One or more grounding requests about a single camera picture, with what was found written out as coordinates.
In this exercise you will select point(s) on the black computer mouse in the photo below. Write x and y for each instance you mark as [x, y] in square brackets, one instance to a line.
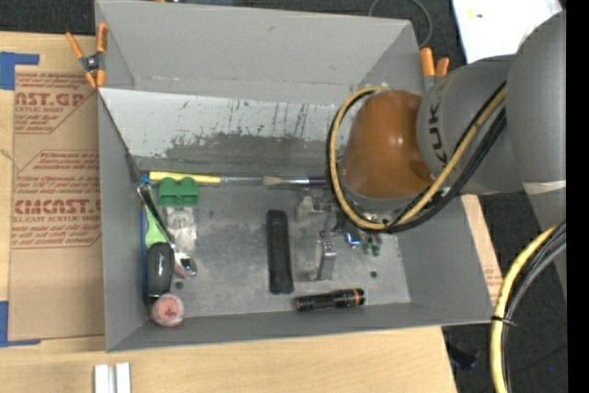
[160, 268]

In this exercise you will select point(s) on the black flashlight with orange rings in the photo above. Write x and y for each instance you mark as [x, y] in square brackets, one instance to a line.
[329, 300]

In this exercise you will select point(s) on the brown cardboard board red print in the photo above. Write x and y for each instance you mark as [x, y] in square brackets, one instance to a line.
[55, 280]

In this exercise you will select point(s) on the green toy building block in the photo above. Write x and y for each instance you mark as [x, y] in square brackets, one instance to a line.
[178, 193]

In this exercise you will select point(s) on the blue flat strip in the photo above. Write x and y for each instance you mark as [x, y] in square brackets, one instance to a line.
[143, 262]

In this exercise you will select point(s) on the white toy animal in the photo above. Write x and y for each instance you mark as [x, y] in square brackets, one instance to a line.
[183, 227]

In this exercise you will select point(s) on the pink round ball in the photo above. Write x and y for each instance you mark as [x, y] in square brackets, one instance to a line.
[166, 310]

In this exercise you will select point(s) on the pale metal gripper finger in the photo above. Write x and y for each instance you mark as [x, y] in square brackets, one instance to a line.
[313, 203]
[326, 261]

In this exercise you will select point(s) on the yellow stick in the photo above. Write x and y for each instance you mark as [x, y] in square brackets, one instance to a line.
[184, 177]

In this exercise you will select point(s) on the black flat block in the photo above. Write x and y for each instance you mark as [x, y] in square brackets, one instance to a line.
[280, 253]

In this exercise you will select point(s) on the silver metal spoon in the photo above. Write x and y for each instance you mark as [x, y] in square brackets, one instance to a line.
[186, 267]

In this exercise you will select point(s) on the grey metal bin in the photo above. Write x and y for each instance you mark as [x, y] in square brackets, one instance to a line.
[239, 46]

